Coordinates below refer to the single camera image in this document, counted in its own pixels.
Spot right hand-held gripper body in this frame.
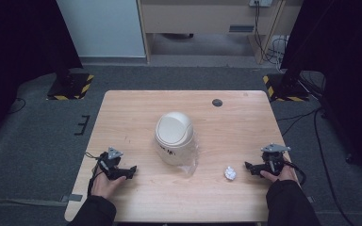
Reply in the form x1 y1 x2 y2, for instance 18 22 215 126
259 142 292 175

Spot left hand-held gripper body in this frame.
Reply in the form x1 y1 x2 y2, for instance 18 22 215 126
97 146 129 181

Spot person's right hand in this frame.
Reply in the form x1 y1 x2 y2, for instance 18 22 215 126
259 160 298 184

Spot person's left hand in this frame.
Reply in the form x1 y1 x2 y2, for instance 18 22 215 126
90 170 127 201

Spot crumpled white paper ball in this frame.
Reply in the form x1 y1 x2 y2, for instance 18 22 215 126
223 166 238 182

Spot grey floor tape strip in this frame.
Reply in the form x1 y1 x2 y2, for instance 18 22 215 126
59 193 84 203

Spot white swing-lid trash can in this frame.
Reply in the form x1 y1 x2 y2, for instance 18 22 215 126
154 111 199 167

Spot clear plastic bin liner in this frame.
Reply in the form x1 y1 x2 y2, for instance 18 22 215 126
176 131 201 177

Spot black stand base yellow stripes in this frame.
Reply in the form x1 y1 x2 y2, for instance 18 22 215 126
262 72 311 103
45 72 95 102

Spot black curtain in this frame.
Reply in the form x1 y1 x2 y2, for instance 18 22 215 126
0 0 84 147
280 0 362 182

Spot white cabinet panel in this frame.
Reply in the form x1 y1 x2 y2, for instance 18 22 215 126
56 0 147 59

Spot light wooden desk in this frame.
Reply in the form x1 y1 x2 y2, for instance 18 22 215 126
137 0 304 66

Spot grey power strip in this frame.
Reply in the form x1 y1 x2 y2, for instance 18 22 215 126
248 0 274 8

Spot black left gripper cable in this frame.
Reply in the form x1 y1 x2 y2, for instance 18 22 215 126
84 152 106 198

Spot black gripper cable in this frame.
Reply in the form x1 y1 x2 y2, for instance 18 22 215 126
84 152 106 198
284 159 307 186

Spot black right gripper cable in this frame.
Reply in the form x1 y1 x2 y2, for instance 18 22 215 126
284 159 307 186

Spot black floor cable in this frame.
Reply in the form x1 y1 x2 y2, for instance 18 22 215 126
7 97 27 116
275 105 357 226

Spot bundle of black cables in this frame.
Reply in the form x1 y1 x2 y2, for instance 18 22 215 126
253 2 289 66

